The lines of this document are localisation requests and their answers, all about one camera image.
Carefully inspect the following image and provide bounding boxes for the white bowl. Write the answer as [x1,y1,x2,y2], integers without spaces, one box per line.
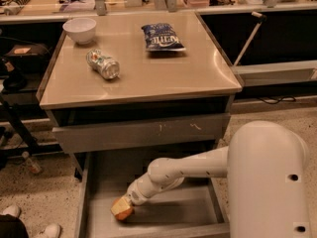
[62,18,96,45]

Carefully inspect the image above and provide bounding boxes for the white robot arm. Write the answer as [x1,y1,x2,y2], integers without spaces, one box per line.
[111,121,312,238]

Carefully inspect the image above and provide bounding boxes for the crushed soda can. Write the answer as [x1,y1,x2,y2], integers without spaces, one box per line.
[86,49,120,80]

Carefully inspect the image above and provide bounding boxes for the orange fruit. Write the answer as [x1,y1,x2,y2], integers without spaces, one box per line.
[115,207,134,221]

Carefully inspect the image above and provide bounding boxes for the blue chip bag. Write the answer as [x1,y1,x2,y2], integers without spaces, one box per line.
[142,23,185,52]

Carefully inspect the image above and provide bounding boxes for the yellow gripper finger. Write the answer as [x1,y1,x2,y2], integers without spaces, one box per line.
[111,196,133,216]

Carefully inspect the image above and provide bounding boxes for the plastic bottle on floor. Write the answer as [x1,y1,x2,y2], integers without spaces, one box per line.
[22,151,43,175]

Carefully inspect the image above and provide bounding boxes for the white shoe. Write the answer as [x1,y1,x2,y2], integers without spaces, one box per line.
[33,223,61,238]
[1,205,21,218]

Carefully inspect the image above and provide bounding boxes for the black stand leg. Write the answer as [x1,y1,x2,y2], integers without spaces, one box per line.
[0,94,63,159]

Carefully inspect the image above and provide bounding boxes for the white shoe right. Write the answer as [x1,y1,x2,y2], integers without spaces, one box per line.
[33,223,61,238]

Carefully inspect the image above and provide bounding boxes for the open middle drawer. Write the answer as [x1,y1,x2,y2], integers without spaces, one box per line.
[74,142,224,238]

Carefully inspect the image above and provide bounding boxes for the grey drawer cabinet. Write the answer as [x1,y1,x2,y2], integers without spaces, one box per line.
[38,11,242,175]

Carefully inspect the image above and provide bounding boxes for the closed top drawer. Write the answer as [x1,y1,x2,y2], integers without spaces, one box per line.
[53,113,230,154]

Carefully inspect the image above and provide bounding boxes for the white stick with black tip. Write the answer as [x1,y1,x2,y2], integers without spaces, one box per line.
[234,11,266,66]

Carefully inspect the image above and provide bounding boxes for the black cable on floor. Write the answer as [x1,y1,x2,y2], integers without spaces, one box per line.
[257,95,297,105]

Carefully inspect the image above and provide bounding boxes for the black bag on shelf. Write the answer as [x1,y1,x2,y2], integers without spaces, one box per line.
[4,44,50,66]

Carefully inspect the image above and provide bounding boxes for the white shoe left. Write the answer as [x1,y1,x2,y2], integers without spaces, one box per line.
[1,205,21,218]

